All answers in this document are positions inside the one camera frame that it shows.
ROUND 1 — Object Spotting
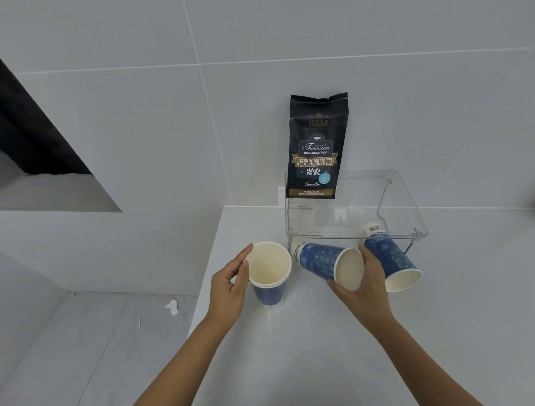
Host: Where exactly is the person's left forearm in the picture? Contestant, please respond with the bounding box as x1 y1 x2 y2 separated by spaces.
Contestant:
133 315 235 406

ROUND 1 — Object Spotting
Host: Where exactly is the blue paper cup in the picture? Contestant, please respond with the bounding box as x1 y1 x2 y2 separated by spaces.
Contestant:
250 272 292 310
290 240 364 293
360 222 424 293
249 242 292 286

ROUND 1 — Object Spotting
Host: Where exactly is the person's right forearm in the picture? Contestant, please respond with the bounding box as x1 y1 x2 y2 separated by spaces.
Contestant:
368 316 485 406

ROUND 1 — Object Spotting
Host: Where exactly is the person's right hand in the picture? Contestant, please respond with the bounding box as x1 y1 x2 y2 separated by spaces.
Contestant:
327 245 396 334

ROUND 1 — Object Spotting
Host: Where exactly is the person's left hand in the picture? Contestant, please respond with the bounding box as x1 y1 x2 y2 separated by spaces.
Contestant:
210 243 255 323

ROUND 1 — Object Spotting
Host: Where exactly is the clear acrylic storage box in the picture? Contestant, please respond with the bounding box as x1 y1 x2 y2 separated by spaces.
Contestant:
284 168 429 254

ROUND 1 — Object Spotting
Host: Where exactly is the black coffee bean bag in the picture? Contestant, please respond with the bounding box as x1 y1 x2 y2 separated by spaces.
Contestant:
287 92 349 202

